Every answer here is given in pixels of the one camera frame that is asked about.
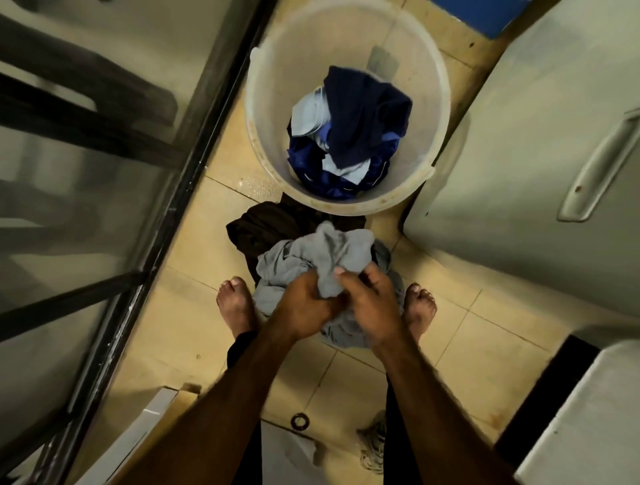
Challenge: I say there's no grey shirt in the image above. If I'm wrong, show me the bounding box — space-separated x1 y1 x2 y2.
252 221 407 350

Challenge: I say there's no light blue clothes cloth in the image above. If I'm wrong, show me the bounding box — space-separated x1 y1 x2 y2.
289 85 373 187

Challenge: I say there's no white appliance with blue base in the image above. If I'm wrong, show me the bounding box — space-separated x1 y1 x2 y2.
432 0 531 40

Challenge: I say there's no white washing machine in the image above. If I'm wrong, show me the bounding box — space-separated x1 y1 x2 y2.
402 0 640 326

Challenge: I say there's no translucent white plastic bucket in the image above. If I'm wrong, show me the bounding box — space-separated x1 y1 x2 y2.
243 0 452 217

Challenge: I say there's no black eyelet curtain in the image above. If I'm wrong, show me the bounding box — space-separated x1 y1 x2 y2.
225 192 369 280

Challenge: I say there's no person's left hand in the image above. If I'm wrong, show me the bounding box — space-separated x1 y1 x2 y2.
267 269 351 340

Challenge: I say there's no navy blue garment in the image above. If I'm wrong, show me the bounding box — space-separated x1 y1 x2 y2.
322 65 414 169

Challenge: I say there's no person's right forearm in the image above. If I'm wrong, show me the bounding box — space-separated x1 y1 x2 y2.
372 334 519 485

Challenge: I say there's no white flat board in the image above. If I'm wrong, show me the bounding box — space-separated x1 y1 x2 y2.
75 387 180 485

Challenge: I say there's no person's left foot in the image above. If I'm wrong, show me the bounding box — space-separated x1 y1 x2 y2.
215 277 259 340

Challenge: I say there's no dark wooden furniture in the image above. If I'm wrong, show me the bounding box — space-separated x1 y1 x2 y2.
0 15 179 169

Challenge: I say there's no blue eyelet curtain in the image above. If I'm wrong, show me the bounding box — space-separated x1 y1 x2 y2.
286 132 401 202

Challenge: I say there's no person's right hand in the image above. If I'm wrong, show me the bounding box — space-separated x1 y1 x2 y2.
333 262 409 350

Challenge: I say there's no person's left forearm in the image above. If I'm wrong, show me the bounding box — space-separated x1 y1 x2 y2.
112 324 301 485

